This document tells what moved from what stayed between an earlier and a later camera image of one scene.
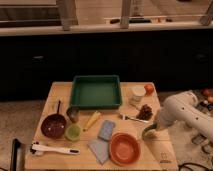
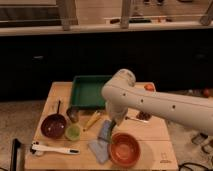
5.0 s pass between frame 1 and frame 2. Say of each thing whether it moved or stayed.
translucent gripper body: moved
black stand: stayed
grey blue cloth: stayed
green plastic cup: stayed
